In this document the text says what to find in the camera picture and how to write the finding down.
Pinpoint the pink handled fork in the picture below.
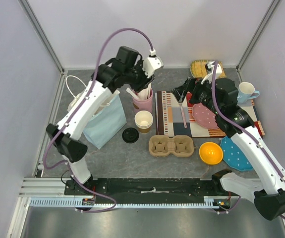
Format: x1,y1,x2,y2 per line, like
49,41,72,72
178,100,187,128

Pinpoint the colourful patchwork placemat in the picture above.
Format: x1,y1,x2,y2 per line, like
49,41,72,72
155,89,266,138

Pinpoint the white wrapped straws bundle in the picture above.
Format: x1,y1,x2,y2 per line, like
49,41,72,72
137,83,152,101

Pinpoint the orange plastic bowl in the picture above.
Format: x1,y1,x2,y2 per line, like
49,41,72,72
199,142,224,165

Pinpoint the black cup lid stack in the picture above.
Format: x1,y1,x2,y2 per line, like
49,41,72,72
122,127,139,144

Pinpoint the yellow woven bamboo tray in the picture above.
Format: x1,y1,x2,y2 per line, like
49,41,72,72
190,59,213,78

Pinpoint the pink polka dot plate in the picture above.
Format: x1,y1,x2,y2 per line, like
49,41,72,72
192,103,219,129

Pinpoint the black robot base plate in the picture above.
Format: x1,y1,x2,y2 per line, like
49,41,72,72
64,178,242,204

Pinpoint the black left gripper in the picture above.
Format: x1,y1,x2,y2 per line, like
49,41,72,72
124,60,155,93

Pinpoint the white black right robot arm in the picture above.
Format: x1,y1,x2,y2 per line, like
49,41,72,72
171,78,285,221

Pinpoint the light blue mug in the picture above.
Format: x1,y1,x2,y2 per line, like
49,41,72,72
237,82,260,104

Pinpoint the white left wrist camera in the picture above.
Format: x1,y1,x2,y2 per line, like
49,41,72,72
142,49,164,78

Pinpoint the brown cardboard cup carrier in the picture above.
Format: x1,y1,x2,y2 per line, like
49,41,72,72
149,135,194,158

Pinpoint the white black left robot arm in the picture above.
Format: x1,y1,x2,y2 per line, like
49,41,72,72
46,46,163,195

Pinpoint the slotted grey cable duct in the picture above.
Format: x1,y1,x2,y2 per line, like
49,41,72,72
29,197,226,209

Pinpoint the blue polka dot plate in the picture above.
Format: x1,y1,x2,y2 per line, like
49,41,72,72
220,136,253,172

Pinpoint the pink tin straw holder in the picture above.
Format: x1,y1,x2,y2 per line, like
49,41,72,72
132,89,153,114

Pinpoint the light blue paper bag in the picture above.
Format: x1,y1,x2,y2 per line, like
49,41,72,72
83,90,127,149

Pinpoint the brown paper cup stack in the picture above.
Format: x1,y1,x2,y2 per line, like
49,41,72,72
134,111,153,134

